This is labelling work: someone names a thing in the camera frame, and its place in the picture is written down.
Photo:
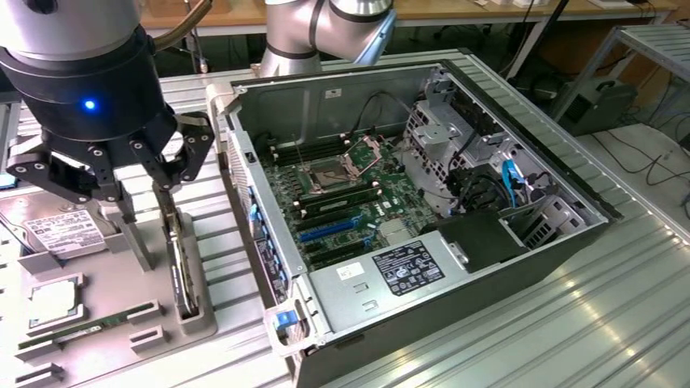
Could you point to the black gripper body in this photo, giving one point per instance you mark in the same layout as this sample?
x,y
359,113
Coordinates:
x,y
91,89

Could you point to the graphics card with black fan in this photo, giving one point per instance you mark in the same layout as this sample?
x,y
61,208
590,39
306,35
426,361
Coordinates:
x,y
180,258

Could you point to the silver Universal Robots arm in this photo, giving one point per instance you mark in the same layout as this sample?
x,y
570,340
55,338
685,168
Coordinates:
x,y
69,24

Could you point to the hard disk with blue carrier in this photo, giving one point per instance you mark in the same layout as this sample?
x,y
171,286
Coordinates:
x,y
59,230

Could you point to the thin metal locking lever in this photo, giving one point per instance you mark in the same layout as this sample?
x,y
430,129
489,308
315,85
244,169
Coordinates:
x,y
300,151

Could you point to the black RAM slot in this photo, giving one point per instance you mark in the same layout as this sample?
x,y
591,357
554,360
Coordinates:
x,y
310,146
312,155

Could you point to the CPU socket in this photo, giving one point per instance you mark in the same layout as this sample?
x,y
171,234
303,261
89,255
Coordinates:
x,y
328,175

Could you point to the grey plastic parts rack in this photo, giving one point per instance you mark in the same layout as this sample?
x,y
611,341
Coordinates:
x,y
96,283

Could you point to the installed green RAM stick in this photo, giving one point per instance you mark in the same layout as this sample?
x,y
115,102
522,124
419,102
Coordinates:
x,y
339,204

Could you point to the silver CPU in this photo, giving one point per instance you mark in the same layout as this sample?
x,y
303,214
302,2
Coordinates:
x,y
52,301

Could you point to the blue expansion slot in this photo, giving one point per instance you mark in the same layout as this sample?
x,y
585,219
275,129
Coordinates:
x,y
323,234

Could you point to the metal socket cover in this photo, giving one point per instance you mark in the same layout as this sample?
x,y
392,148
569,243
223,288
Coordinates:
x,y
366,151

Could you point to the black expansion slot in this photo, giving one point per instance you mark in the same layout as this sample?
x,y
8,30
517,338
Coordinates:
x,y
336,251

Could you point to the loose green RAM stick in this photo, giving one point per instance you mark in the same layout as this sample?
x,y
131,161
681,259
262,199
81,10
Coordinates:
x,y
85,328

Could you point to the green motherboard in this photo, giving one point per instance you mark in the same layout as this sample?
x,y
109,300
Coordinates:
x,y
388,194

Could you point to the silver chipset heat sink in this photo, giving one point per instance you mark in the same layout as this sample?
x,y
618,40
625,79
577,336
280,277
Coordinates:
x,y
398,230

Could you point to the blue case latch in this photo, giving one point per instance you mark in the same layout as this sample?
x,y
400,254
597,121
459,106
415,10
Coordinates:
x,y
284,319

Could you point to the perforated metal disk bay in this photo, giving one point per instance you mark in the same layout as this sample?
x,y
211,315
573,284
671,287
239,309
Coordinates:
x,y
436,133

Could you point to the grey power supply with label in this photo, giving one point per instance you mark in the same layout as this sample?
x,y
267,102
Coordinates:
x,y
410,271

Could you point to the black plastic air shroud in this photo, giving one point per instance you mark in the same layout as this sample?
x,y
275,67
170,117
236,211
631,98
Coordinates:
x,y
479,238

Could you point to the open black PC case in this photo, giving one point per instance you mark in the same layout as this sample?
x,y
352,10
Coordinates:
x,y
431,323

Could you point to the long wooden desk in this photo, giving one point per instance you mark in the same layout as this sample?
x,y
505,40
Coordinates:
x,y
485,12

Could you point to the black box device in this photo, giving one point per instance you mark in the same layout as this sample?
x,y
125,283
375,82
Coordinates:
x,y
598,105

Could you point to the metal slat side table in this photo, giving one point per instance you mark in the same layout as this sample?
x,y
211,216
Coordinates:
x,y
658,44

